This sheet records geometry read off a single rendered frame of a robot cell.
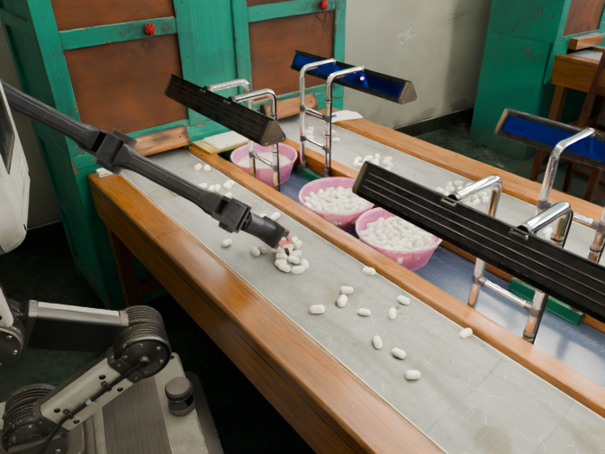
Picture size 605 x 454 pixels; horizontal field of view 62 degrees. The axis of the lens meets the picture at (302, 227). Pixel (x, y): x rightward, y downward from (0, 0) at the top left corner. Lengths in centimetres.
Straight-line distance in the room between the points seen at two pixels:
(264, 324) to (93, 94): 116
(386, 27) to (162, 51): 214
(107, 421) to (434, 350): 85
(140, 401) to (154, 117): 112
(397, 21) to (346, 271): 277
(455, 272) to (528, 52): 264
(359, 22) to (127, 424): 297
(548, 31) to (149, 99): 272
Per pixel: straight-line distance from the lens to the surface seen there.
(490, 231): 99
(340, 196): 179
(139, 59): 207
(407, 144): 219
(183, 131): 215
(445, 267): 160
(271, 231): 142
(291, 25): 241
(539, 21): 396
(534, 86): 401
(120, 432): 146
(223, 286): 135
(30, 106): 142
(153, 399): 151
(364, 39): 378
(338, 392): 108
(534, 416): 116
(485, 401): 116
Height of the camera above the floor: 159
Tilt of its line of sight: 32 degrees down
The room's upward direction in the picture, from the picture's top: 1 degrees counter-clockwise
